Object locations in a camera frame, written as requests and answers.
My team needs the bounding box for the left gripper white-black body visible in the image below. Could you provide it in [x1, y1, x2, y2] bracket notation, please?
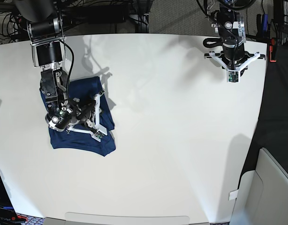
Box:
[204, 44, 266, 83]

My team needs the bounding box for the right gripper white-black body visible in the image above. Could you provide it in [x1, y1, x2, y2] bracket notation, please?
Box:
[66, 90, 107, 143]

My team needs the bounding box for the blue long-sleeve shirt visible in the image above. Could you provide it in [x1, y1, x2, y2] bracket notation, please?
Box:
[39, 76, 117, 158]

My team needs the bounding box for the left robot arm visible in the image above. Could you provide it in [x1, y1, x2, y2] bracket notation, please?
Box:
[196, 0, 266, 83]

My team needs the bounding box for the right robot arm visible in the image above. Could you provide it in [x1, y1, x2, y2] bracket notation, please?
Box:
[14, 0, 107, 142]

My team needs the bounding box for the red clamp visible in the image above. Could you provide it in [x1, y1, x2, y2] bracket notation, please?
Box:
[269, 37, 278, 62]

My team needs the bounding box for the black power supply box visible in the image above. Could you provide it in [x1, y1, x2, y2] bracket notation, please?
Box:
[87, 10, 129, 24]

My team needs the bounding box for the cardboard box edge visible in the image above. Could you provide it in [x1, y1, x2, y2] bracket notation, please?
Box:
[43, 217, 66, 225]

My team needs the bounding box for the black box with label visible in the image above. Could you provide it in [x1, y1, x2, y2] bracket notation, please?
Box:
[0, 177, 15, 225]

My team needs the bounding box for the beige plastic bin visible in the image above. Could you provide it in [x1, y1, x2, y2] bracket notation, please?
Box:
[230, 148, 288, 225]

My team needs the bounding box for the blue handled tool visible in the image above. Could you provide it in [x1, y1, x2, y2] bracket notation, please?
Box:
[256, 14, 268, 38]

